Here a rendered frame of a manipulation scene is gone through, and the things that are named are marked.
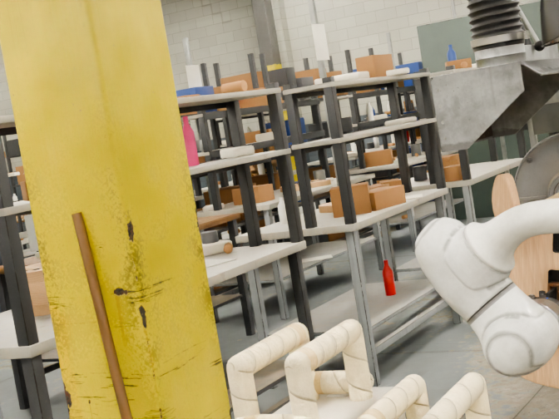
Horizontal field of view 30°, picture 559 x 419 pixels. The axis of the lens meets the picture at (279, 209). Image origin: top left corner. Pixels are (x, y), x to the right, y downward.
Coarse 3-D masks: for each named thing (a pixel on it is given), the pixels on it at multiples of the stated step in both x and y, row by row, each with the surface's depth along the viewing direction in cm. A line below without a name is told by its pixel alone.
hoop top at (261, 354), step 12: (300, 324) 144; (276, 336) 139; (288, 336) 140; (300, 336) 143; (252, 348) 133; (264, 348) 134; (276, 348) 136; (288, 348) 139; (240, 360) 129; (252, 360) 131; (264, 360) 133
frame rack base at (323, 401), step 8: (376, 392) 144; (384, 392) 143; (320, 400) 144; (328, 400) 144; (336, 400) 143; (344, 400) 142; (368, 400) 140; (376, 400) 140; (280, 408) 143; (288, 408) 143; (320, 408) 140; (328, 408) 140; (336, 408) 139; (344, 408) 138; (352, 408) 138; (360, 408) 137; (368, 408) 137; (320, 416) 137; (328, 416) 136; (336, 416) 136; (344, 416) 135; (352, 416) 134; (400, 416) 143
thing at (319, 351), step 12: (348, 324) 139; (360, 324) 141; (324, 336) 133; (336, 336) 134; (348, 336) 137; (300, 348) 128; (312, 348) 128; (324, 348) 130; (336, 348) 133; (288, 360) 126; (300, 360) 125; (312, 360) 127; (324, 360) 130
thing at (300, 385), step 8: (296, 368) 125; (304, 368) 125; (288, 376) 126; (296, 376) 125; (304, 376) 125; (312, 376) 126; (288, 384) 126; (296, 384) 125; (304, 384) 125; (312, 384) 126; (296, 392) 125; (304, 392) 125; (312, 392) 126; (296, 400) 126; (304, 400) 125; (312, 400) 126; (296, 408) 126; (304, 408) 125; (312, 408) 126; (304, 416) 125; (312, 416) 126
